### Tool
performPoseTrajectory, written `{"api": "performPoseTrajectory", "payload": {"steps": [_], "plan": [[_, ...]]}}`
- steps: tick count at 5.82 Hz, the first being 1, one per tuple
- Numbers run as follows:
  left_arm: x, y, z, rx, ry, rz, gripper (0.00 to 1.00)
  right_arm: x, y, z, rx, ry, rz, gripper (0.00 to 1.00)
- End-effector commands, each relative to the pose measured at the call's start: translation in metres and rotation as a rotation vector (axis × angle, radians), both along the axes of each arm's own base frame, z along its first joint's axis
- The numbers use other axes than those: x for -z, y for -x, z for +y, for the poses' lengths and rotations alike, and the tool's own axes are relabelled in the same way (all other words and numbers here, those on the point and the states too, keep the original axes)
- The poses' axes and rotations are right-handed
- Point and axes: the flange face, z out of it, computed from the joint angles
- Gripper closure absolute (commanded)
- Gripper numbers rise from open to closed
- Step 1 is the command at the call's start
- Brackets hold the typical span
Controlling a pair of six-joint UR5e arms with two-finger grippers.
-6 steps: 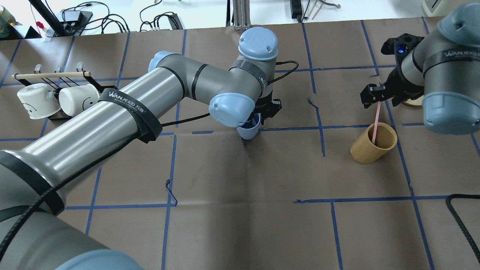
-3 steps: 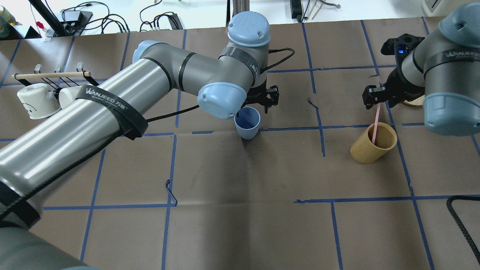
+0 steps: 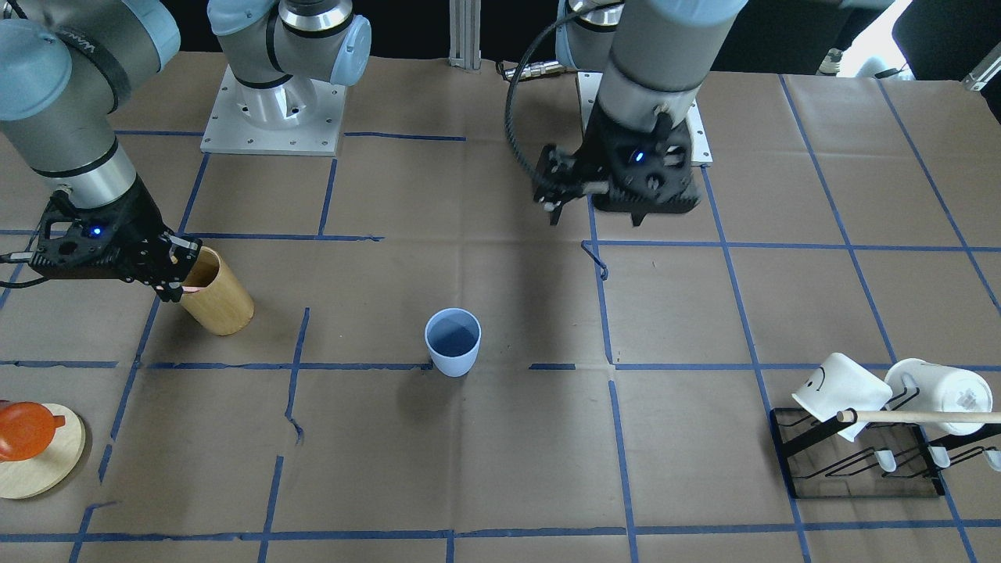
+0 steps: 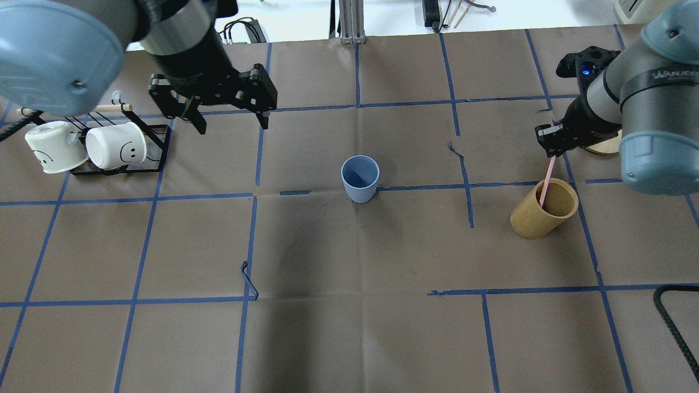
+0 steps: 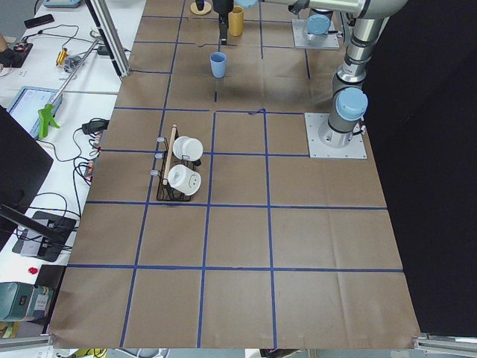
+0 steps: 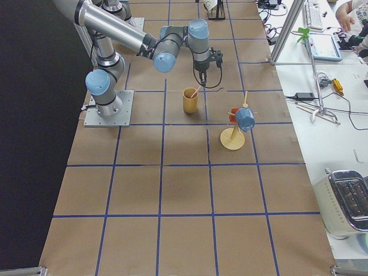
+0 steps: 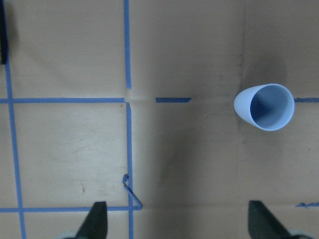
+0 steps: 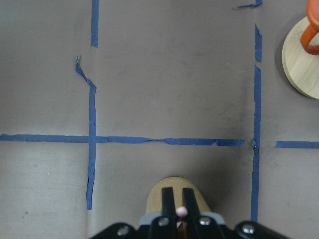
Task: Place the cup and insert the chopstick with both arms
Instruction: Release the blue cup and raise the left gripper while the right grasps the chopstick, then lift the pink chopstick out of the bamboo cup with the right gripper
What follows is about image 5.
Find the light blue plastic cup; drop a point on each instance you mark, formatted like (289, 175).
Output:
(218, 63)

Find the green box device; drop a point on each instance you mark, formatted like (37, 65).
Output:
(24, 301)

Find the wooden rack handle rod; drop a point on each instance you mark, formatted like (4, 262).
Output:
(169, 154)

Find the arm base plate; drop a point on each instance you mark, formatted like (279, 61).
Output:
(304, 40)
(325, 143)

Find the bamboo chopstick holder cup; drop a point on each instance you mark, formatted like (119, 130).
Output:
(236, 21)

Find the green handled grabber tool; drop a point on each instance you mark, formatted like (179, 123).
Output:
(72, 63)

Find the white smiley mug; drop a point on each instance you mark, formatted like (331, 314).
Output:
(184, 179)

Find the black smartphone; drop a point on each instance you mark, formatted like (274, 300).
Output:
(38, 21)

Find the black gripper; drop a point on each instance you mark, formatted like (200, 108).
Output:
(223, 7)

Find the black wire mug rack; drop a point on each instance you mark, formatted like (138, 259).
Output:
(167, 193)

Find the black monitor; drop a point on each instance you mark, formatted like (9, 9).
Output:
(24, 164)

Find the wooden mug tree stand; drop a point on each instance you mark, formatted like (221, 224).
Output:
(200, 7)

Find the black power adapter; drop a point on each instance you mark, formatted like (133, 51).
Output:
(95, 125)

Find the blue framed tablet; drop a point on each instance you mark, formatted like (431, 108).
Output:
(24, 108)

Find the aluminium frame post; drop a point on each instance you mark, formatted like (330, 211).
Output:
(104, 23)

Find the white mug far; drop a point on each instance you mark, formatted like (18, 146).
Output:
(187, 148)

